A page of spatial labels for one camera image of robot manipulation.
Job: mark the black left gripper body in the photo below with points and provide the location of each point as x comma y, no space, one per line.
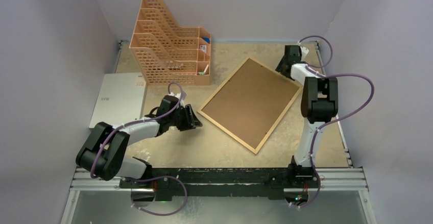
183,119

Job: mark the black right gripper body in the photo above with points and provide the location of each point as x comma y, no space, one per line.
285,65

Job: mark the brown frame backing board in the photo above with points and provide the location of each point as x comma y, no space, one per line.
250,104

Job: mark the wooden picture frame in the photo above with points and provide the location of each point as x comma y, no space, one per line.
250,148

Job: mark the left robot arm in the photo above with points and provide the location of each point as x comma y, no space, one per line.
103,152

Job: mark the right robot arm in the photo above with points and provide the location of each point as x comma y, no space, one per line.
319,105

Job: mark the green white item in organizer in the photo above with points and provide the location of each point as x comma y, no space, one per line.
203,69

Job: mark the orange plastic file organizer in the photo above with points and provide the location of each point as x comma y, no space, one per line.
166,51

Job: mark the grey booklet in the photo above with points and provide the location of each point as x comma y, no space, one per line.
120,99

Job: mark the red white item in organizer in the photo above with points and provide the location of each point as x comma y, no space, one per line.
203,48

